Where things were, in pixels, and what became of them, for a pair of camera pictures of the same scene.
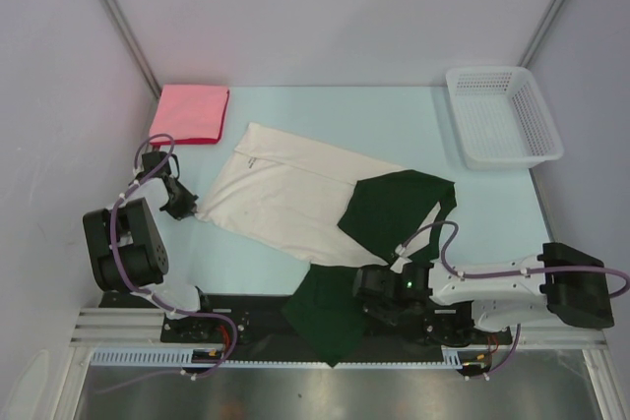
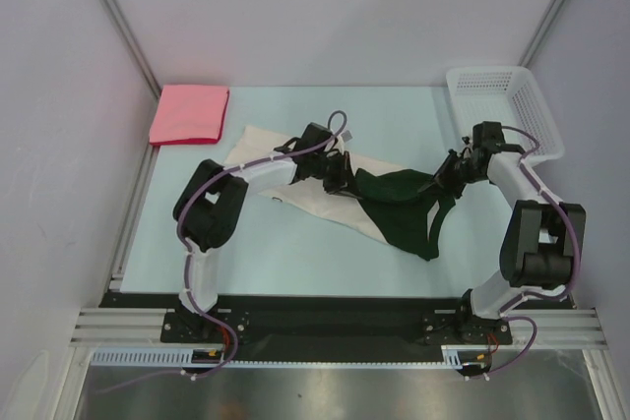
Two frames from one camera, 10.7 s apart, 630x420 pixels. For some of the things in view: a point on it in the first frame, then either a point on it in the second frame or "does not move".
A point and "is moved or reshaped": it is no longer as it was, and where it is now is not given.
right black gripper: x=375 y=312 → x=442 y=182
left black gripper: x=187 y=208 → x=344 y=177
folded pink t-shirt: x=191 y=113 does not move
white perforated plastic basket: x=500 y=118 does not move
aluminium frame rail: x=142 y=328 does not move
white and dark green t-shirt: x=332 y=212 is moved or reshaped
